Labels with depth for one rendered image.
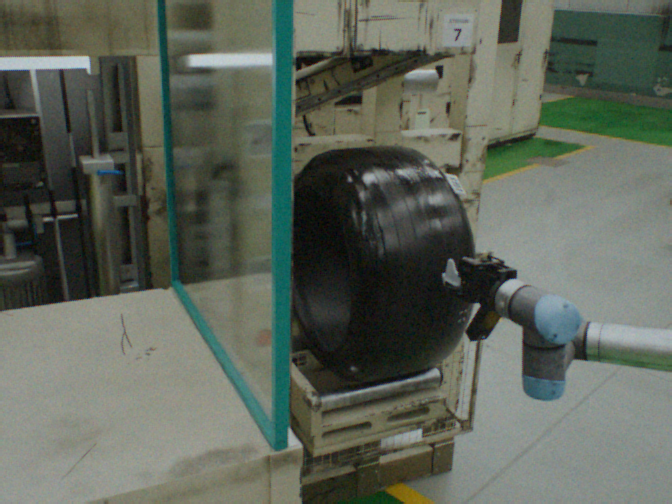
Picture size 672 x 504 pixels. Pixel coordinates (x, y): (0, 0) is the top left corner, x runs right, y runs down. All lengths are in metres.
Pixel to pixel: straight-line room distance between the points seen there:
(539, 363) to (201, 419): 0.60
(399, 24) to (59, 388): 1.20
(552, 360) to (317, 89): 0.99
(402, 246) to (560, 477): 1.80
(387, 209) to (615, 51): 11.78
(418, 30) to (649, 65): 11.19
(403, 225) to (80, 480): 0.86
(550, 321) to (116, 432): 0.70
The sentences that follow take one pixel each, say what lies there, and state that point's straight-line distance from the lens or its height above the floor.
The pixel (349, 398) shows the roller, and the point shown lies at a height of 0.91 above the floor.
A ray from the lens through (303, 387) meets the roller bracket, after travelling 1.66.
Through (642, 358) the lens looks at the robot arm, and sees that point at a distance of 1.40.
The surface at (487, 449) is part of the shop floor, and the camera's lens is 3.18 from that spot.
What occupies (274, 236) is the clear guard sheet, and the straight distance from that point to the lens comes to 0.80.
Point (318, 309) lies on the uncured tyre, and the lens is 1.97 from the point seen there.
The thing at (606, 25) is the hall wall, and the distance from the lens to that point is 13.25.
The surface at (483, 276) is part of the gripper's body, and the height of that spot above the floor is 1.30.
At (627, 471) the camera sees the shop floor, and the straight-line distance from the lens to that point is 3.25.
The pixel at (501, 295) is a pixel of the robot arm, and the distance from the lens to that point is 1.34.
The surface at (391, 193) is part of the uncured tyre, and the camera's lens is 1.54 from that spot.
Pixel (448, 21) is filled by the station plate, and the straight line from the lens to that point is 1.94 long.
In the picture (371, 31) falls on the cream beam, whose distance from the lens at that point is 1.83.
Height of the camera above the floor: 1.82
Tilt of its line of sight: 21 degrees down
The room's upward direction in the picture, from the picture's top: 2 degrees clockwise
